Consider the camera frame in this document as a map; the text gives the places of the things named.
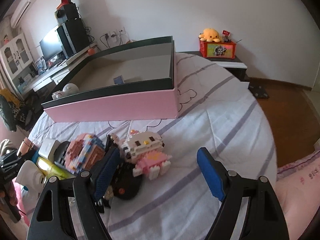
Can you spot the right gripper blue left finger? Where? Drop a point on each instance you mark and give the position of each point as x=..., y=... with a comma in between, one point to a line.
x=104, y=171

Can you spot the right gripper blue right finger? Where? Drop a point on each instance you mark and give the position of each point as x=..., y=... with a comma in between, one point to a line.
x=214, y=173

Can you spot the black round device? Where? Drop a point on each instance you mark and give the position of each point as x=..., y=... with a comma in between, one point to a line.
x=124, y=185

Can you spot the blue highlighter marker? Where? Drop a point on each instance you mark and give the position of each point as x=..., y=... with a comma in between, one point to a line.
x=35, y=157

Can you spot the rose gold cylinder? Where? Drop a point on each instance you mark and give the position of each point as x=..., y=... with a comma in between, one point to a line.
x=26, y=146

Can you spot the pink donut brick figure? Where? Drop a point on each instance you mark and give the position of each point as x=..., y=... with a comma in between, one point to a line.
x=83, y=152

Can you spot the hello kitty brick figure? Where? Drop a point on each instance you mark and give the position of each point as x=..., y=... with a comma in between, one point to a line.
x=145, y=151

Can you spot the yellow highlighter marker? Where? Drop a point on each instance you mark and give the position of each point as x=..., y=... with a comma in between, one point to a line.
x=49, y=169

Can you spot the white power adapter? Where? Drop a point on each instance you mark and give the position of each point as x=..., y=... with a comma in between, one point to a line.
x=48, y=149

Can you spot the black remote control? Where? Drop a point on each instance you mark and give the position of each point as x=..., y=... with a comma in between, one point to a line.
x=60, y=153

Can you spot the black office chair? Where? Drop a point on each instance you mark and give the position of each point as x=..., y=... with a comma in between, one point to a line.
x=15, y=113

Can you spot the white striped table cloth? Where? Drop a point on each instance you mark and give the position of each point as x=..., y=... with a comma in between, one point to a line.
x=216, y=113

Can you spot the pink storage box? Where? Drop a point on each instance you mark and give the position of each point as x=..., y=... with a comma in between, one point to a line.
x=135, y=81

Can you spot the white desk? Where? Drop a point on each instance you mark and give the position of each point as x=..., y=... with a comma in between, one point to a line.
x=58, y=72

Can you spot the white glass door cabinet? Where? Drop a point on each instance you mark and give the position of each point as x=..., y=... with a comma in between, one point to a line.
x=16, y=56

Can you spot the black low cabinet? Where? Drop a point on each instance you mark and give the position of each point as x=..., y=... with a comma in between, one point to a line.
x=225, y=63

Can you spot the red cartoon box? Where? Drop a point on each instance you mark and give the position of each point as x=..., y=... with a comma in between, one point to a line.
x=217, y=49

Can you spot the computer monitor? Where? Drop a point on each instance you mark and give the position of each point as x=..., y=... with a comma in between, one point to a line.
x=50, y=45

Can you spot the black computer tower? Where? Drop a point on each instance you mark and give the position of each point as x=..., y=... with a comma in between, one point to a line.
x=73, y=37

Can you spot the yellow octopus plush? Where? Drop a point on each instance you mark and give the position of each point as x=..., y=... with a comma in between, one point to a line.
x=209, y=35

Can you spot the black speaker box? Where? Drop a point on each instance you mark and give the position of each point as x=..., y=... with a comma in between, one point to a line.
x=66, y=13

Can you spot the white air conditioner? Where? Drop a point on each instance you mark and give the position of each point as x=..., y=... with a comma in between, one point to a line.
x=21, y=9

